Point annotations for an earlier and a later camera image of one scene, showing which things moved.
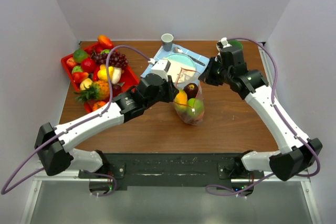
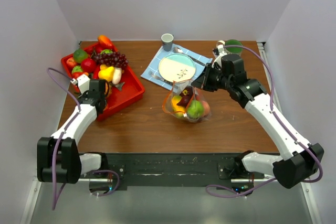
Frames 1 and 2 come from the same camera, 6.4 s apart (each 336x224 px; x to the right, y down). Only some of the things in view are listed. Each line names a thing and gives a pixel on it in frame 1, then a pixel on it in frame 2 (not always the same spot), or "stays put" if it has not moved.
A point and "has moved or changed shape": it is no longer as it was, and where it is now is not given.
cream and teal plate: x=182 y=67 stays put
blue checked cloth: x=200 y=61 stays put
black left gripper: x=171 y=91 → x=84 y=95
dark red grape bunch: x=115 y=57 stays put
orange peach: x=200 y=116 → x=206 y=108
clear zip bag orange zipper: x=189 y=103 has moved or changed shape
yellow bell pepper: x=102 y=73 stays put
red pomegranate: x=100 y=46 stays put
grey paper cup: x=167 y=39 stays put
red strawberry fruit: x=79 y=76 stays put
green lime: x=80 y=55 stays put
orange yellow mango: x=180 y=101 has moved or changed shape
